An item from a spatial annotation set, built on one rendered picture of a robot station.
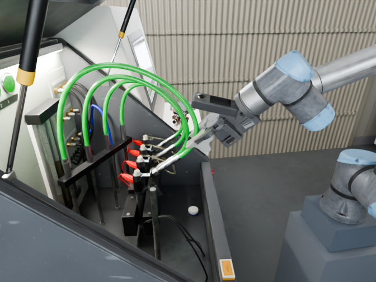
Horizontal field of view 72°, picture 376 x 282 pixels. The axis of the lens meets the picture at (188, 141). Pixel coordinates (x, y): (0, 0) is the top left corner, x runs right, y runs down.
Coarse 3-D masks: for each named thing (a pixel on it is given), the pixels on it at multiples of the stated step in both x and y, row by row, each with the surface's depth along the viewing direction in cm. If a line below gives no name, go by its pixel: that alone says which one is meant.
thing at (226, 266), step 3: (219, 261) 67; (222, 261) 66; (225, 261) 66; (228, 261) 66; (222, 264) 65; (225, 264) 65; (228, 264) 65; (225, 267) 64; (228, 267) 64; (231, 267) 64; (225, 270) 64; (228, 270) 64; (231, 270) 64; (225, 273) 63; (228, 273) 63; (231, 273) 63; (222, 279) 63; (225, 279) 63; (228, 279) 63; (231, 279) 63
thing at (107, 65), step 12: (84, 72) 63; (144, 72) 63; (72, 84) 64; (168, 84) 65; (60, 96) 66; (180, 96) 66; (60, 108) 66; (60, 120) 68; (192, 120) 70; (60, 132) 69; (60, 144) 71; (180, 156) 74
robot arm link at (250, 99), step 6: (252, 84) 59; (246, 90) 60; (252, 90) 58; (240, 96) 62; (246, 96) 59; (252, 96) 58; (258, 96) 58; (246, 102) 59; (252, 102) 59; (258, 102) 58; (264, 102) 58; (246, 108) 60; (252, 108) 59; (258, 108) 59; (264, 108) 60; (258, 114) 61
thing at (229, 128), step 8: (240, 104) 61; (240, 112) 65; (248, 112) 61; (208, 120) 68; (216, 120) 64; (224, 120) 64; (232, 120) 65; (240, 120) 65; (248, 120) 64; (256, 120) 64; (216, 128) 65; (224, 128) 64; (232, 128) 65; (240, 128) 66; (248, 128) 65; (216, 136) 68; (224, 136) 67; (232, 136) 66; (240, 136) 65; (224, 144) 68; (232, 144) 67
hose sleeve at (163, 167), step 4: (176, 156) 74; (168, 160) 76; (172, 160) 75; (176, 160) 74; (164, 164) 75; (168, 164) 75; (172, 164) 75; (160, 168) 76; (164, 168) 76; (160, 172) 77
